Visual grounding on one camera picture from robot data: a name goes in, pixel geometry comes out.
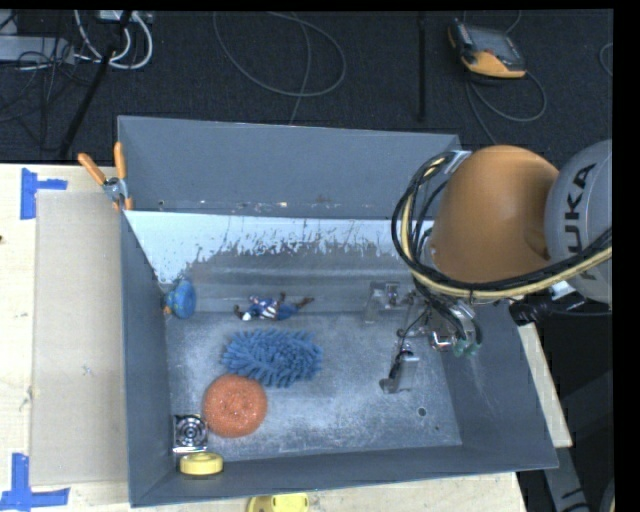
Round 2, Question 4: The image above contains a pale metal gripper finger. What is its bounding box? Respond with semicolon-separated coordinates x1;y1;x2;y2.
363;281;402;325
378;343;421;395

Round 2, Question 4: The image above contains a grey metal bin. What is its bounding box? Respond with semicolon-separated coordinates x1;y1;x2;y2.
115;114;561;509

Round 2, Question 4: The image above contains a blue and red action figure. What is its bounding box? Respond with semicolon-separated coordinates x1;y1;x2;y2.
233;291;316;323

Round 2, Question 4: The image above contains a blue microfibre duster head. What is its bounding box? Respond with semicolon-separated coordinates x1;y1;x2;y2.
220;326;325;389

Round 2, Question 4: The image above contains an orange round scouring pad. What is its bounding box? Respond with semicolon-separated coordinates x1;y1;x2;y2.
201;373;269;440

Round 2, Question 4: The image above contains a blue round toy animal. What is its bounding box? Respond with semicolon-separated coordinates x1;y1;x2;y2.
162;277;198;320

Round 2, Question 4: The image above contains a silver square metal piece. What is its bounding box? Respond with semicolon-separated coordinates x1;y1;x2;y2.
171;413;209;455

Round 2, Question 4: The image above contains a pale wood flat board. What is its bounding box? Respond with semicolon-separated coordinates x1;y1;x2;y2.
28;188;130;487

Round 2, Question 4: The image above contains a black cylinder on white bracket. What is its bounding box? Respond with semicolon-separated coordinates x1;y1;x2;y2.
508;281;587;322

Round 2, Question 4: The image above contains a yellow plastic ring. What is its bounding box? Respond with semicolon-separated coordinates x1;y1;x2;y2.
178;451;225;477

